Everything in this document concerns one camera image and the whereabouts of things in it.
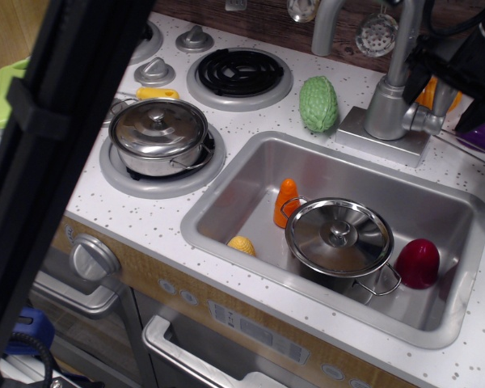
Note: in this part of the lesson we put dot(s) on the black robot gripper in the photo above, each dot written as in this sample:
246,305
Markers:
460,64

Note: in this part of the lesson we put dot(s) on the silver faucet lever handle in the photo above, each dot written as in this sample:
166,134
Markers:
421,119

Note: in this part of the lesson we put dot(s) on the black foreground robot arm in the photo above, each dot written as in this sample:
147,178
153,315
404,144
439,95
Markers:
80,55

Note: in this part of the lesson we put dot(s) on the orange toy pumpkin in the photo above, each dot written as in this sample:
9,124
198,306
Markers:
427,95

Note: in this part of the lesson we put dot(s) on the purple toy eggplant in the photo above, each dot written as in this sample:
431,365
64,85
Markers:
475,139

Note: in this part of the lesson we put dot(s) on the silver toy faucet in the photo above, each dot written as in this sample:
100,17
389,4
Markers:
378,129

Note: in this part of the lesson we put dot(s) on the green bumpy toy vegetable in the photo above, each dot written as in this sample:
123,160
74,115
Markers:
318,104

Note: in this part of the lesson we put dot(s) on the hanging clear ladle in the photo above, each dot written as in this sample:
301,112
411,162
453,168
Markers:
302,11

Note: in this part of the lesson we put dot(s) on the red toy egg-shaped fruit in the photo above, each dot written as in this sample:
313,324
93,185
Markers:
418,264

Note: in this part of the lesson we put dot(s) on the steel pot in sink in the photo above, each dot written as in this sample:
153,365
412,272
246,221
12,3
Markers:
343,246

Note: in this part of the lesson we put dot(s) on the orange toy carrot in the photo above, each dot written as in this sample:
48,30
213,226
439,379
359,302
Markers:
287,201

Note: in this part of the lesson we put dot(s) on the back right stove burner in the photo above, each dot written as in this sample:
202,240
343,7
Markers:
239,79

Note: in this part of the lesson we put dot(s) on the stove burner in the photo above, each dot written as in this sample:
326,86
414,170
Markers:
116,173
239,79
149,43

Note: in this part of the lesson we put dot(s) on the silver toy sink basin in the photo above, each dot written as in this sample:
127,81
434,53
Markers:
394,251

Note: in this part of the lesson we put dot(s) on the front left stove burner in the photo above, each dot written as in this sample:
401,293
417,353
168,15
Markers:
116,173

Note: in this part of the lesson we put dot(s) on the yellow toy corn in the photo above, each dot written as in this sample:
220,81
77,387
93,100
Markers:
242,244

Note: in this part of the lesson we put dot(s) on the silver stove knob back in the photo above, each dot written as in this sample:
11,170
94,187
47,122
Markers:
195,40

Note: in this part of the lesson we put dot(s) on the silver stove knob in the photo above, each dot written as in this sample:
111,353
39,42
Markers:
154,73
116,106
195,40

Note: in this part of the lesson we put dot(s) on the silver stove knob middle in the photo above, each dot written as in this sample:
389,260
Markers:
154,73

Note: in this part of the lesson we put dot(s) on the steel pot on stove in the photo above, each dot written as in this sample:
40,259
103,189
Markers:
161,137

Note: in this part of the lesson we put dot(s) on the back left stove burner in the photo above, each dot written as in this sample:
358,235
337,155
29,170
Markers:
149,43

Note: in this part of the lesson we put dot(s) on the grey dishwasher control panel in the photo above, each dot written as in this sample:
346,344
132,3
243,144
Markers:
261,334

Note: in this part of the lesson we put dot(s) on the silver stove knob front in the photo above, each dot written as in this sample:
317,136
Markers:
116,106

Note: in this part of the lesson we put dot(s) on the silver round oven knob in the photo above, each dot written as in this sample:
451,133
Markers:
91,259

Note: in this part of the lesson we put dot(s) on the green cutting board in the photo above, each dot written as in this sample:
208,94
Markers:
7,74

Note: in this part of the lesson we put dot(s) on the blue plastic clamp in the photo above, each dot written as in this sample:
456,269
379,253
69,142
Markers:
31,330

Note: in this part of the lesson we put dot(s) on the yellow toy handle piece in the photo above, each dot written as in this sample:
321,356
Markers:
152,92

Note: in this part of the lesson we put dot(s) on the silver dishwasher door handle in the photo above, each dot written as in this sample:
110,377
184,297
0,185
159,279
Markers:
153,336

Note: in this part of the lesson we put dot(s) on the silver oven door handle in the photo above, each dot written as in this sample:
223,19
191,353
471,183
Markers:
96,305

